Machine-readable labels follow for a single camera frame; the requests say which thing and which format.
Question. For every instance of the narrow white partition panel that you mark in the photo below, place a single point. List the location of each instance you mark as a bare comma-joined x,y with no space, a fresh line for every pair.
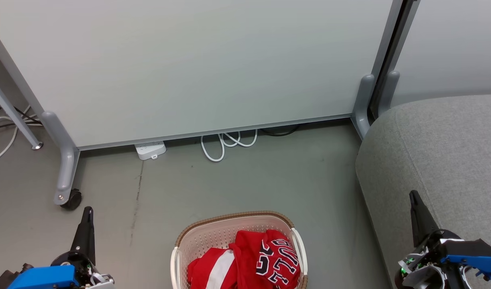
450,44

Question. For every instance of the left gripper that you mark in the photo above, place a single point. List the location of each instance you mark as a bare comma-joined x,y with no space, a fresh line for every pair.
82,269

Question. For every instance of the blue left wrist camera box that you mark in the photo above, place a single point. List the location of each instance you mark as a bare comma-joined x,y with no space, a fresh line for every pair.
42,277

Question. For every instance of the blue wrist camera box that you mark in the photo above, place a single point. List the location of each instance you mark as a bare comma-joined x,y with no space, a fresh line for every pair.
42,277
472,253

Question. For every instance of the wide white partition panel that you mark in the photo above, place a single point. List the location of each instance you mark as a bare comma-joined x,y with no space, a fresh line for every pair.
197,64

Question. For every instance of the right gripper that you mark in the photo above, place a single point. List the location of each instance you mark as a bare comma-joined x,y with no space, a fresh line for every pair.
424,265

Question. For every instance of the red basketball jersey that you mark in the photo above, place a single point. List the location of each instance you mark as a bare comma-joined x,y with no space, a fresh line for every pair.
249,261

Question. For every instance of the black caster wheel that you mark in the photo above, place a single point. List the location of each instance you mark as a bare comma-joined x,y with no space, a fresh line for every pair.
72,199

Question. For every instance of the blue right wrist camera box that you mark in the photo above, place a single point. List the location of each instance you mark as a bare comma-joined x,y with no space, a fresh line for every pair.
472,253

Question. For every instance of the grey fabric sofa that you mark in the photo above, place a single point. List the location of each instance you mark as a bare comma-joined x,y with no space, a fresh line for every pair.
442,160

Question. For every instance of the grey metal table leg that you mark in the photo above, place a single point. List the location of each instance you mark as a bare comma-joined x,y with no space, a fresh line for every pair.
12,114

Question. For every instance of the white power strip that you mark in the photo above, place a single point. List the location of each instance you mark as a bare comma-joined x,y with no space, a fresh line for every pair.
150,149

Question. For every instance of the grey partition leg with caster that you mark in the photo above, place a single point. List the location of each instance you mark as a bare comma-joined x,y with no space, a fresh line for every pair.
64,160

